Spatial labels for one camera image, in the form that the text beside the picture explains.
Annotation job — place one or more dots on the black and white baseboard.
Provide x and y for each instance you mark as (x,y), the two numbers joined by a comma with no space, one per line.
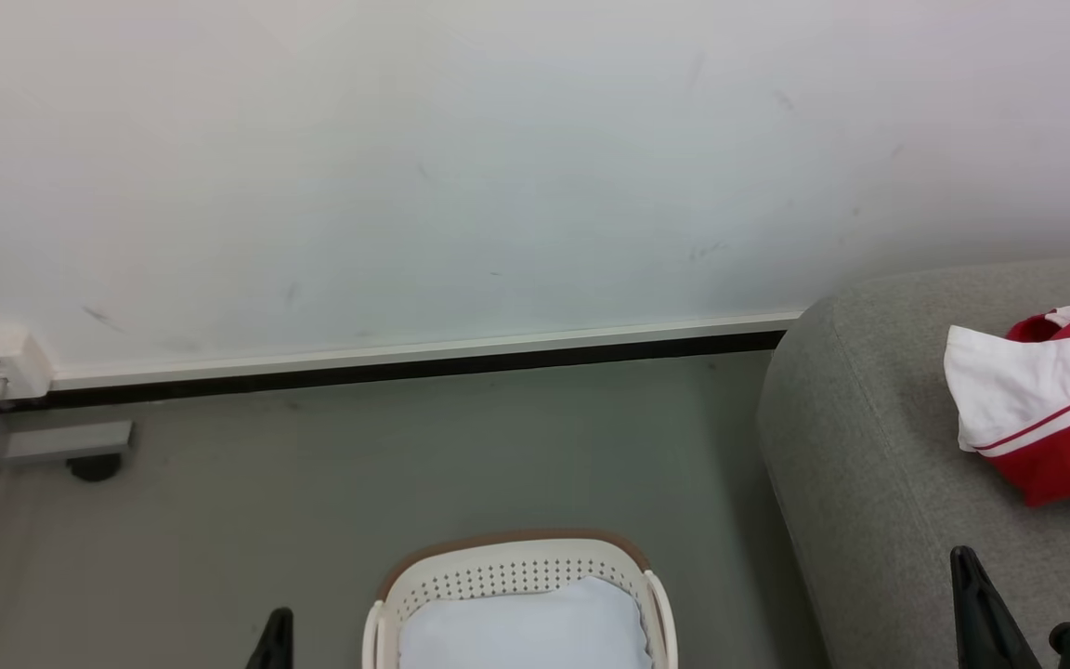
(405,359)

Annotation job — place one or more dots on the white wall socket box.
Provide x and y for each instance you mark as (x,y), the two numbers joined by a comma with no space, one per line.
(1,364)

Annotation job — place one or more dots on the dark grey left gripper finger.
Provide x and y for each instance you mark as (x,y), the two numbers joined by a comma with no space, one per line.
(277,646)

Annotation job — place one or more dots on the grey metal frame foot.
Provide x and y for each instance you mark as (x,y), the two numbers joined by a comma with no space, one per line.
(61,441)

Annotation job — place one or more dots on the red and white garment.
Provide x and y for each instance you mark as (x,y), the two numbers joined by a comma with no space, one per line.
(1064,455)

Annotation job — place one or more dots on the white perforated laundry basket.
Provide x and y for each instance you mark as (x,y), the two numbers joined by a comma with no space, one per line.
(516,576)

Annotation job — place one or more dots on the grey fabric sofa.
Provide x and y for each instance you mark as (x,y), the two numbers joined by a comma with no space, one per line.
(869,446)

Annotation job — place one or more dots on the pale white cloth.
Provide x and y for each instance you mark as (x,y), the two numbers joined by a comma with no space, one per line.
(526,627)

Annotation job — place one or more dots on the black caster wheel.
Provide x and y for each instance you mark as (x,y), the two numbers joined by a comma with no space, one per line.
(95,466)

